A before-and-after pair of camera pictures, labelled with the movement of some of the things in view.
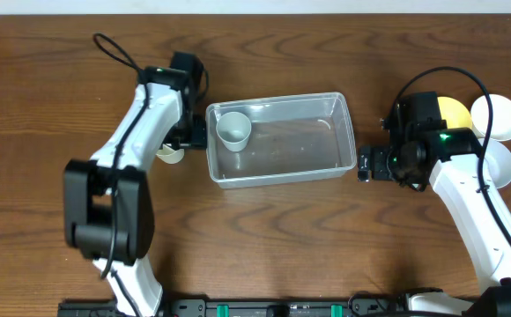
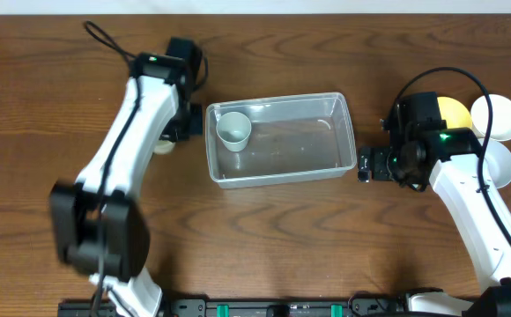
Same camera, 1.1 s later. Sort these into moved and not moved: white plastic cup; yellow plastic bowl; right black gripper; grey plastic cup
Moved: white plastic cup
Not moved: yellow plastic bowl; right black gripper; grey plastic cup
